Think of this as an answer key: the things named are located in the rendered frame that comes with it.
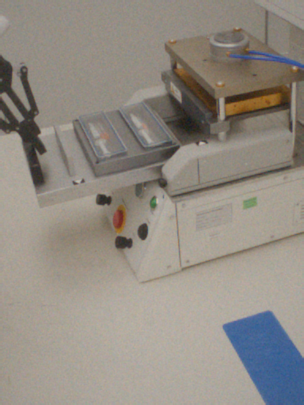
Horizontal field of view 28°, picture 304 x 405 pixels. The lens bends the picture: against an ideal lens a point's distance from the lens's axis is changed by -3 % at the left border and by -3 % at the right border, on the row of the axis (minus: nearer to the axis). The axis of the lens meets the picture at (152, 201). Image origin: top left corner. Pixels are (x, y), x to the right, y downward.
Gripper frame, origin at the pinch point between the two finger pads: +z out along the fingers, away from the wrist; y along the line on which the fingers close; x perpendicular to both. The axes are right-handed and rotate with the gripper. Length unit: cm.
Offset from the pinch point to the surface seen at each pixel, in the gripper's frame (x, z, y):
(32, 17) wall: -142, 24, -13
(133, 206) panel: 4.1, 23.4, -8.9
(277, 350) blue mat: 43, 36, -17
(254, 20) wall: -127, 71, -94
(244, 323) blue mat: 35, 36, -15
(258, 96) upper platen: 11.1, 11.8, -40.0
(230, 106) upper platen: 11.2, 10.4, -34.2
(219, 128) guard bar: 14.5, 11.0, -29.8
